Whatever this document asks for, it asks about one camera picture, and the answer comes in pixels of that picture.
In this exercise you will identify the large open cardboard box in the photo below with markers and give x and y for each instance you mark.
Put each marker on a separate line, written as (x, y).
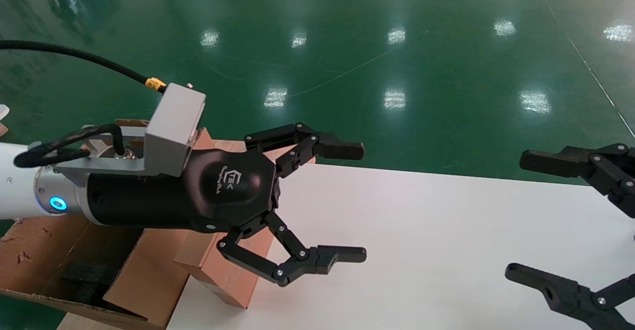
(144, 280)

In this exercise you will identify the small cardboard box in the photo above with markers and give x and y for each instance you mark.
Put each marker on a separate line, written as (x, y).
(228, 278)

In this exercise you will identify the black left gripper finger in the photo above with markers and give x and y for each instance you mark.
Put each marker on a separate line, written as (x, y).
(342, 254)
(342, 150)

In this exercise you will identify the small white flat piece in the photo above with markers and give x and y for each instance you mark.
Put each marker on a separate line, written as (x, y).
(3, 111)

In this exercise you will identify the white and silver left arm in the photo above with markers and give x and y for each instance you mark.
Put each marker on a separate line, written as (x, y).
(20, 186)

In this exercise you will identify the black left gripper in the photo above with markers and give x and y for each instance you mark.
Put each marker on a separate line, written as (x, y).
(149, 201)

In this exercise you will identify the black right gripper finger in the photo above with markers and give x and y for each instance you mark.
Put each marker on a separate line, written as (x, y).
(545, 161)
(565, 290)

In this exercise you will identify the black foam insert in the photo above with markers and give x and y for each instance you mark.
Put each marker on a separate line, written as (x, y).
(89, 276)

